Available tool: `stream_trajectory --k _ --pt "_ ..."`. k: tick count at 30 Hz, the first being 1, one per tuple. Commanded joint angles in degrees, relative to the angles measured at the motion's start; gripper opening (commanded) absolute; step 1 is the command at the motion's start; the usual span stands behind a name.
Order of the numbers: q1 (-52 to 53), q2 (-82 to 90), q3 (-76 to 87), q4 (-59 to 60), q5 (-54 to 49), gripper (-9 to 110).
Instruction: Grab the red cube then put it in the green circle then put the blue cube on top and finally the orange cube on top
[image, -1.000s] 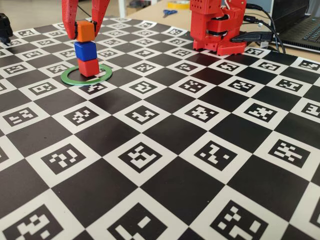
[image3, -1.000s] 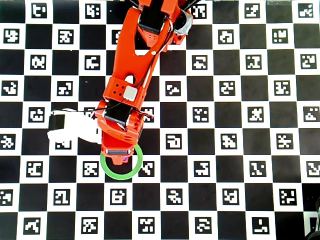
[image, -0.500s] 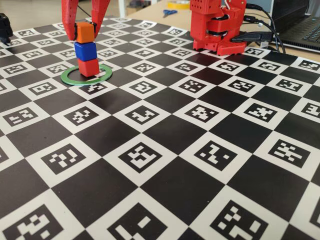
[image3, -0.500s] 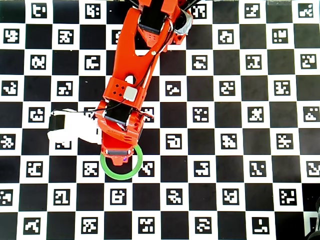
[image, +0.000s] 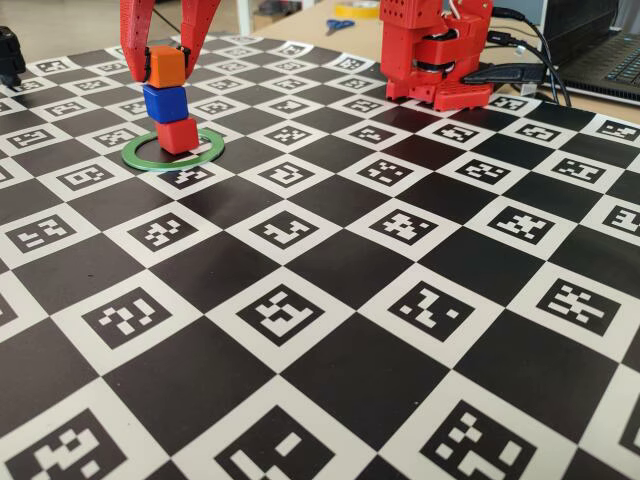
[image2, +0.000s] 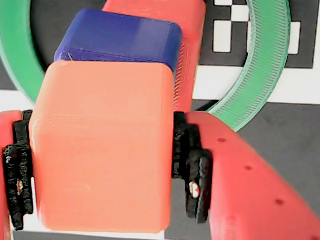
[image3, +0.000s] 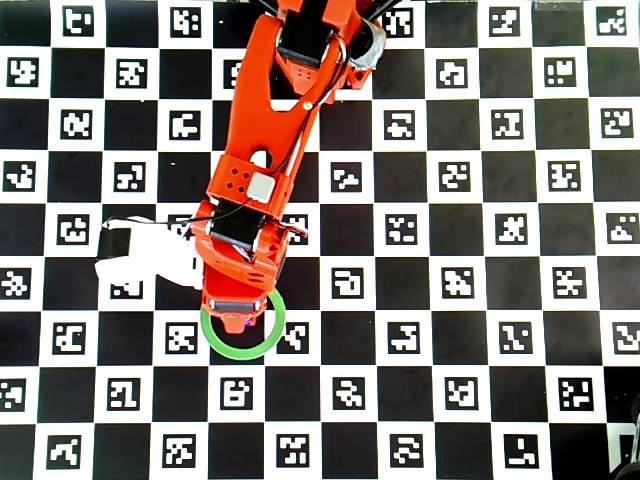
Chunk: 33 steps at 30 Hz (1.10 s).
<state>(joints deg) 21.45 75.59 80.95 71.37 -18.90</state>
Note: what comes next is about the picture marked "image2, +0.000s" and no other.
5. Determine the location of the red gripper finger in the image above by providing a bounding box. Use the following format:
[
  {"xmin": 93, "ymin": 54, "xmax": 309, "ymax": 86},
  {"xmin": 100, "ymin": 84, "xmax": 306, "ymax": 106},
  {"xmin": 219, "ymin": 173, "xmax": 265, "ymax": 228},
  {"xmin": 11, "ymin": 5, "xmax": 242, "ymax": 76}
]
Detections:
[
  {"xmin": 173, "ymin": 110, "xmax": 320, "ymax": 240},
  {"xmin": 0, "ymin": 109, "xmax": 35, "ymax": 240}
]

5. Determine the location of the orange cube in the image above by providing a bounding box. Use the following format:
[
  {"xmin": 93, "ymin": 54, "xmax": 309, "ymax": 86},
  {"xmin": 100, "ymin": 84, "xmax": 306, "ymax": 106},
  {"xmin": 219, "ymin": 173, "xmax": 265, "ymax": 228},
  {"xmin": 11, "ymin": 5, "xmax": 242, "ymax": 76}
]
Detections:
[{"xmin": 28, "ymin": 61, "xmax": 176, "ymax": 235}]

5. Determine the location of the blue cube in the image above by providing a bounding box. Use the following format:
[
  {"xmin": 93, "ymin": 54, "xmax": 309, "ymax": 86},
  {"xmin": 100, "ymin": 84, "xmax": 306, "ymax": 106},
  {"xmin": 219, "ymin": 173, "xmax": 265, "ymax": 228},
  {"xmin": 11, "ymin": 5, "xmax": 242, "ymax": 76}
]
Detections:
[{"xmin": 53, "ymin": 7, "xmax": 184, "ymax": 76}]

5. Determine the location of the red cube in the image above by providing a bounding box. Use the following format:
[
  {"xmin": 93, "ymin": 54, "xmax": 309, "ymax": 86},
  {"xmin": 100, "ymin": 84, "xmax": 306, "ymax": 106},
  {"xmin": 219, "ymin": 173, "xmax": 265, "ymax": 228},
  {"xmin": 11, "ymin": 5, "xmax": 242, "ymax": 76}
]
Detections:
[{"xmin": 102, "ymin": 0, "xmax": 207, "ymax": 112}]

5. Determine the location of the black white marker mat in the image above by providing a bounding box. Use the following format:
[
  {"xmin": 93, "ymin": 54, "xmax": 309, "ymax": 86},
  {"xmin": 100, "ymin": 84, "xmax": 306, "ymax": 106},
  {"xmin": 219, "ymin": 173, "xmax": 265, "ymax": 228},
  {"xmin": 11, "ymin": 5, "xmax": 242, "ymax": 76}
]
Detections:
[{"xmin": 0, "ymin": 0, "xmax": 320, "ymax": 240}]

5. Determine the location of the green ring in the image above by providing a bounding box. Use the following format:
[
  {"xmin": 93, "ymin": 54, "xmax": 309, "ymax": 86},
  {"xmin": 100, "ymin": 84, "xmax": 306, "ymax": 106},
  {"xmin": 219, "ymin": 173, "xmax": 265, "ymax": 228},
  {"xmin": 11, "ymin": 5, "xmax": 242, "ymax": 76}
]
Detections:
[{"xmin": 0, "ymin": 0, "xmax": 292, "ymax": 134}]

